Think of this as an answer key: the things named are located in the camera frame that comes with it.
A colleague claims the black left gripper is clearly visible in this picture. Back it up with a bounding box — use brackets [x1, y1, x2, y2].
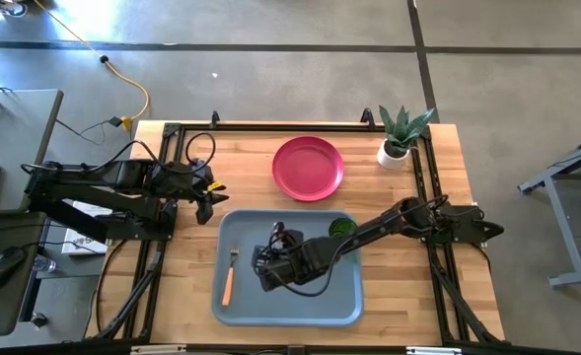
[169, 157, 231, 209]

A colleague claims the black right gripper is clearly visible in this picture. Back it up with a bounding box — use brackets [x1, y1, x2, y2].
[251, 234, 333, 293]

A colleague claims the fork with wooden handle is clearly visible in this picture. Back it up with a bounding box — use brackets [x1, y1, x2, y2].
[220, 245, 242, 308]

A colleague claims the blue-grey plastic tray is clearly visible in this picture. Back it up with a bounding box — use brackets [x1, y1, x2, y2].
[212, 208, 365, 327]

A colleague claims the green faceted plastic cup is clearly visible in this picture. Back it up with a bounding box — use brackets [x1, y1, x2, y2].
[327, 217, 360, 239]

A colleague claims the red plastic plate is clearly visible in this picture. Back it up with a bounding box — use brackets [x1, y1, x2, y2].
[271, 135, 345, 202]

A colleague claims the white printed booklet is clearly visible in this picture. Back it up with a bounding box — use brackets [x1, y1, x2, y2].
[60, 198, 114, 257]

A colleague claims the clear water bottle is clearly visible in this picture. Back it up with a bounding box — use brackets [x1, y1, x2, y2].
[32, 254, 58, 275]

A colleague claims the succulent plant in white pot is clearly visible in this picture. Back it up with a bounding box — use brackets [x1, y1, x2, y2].
[376, 104, 437, 172]

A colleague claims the grey desk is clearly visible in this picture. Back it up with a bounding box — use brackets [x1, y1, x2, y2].
[0, 88, 65, 216]

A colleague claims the black computer mouse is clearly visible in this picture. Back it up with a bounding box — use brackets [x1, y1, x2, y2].
[0, 245, 28, 293]

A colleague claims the dark desk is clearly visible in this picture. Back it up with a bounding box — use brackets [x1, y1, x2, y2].
[0, 211, 48, 339]

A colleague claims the grey metal stand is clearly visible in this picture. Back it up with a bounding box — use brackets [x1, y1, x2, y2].
[517, 128, 581, 289]

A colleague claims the black aluminium table frame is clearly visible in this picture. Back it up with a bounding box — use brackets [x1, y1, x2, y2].
[85, 110, 506, 355]

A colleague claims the yellow extension cable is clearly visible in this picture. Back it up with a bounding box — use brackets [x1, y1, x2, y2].
[32, 0, 152, 132]

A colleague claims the black power adapter cable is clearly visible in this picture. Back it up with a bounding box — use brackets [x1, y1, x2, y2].
[54, 115, 123, 147]

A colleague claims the silver metal bracket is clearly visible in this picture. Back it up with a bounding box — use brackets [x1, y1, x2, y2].
[129, 344, 187, 355]
[405, 346, 464, 355]

